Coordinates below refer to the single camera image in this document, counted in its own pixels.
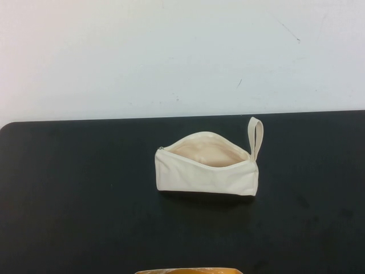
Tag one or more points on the cream canvas pencil case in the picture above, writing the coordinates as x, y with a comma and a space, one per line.
194, 178

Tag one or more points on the yellow orange rimmed object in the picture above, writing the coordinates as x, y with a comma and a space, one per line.
188, 271

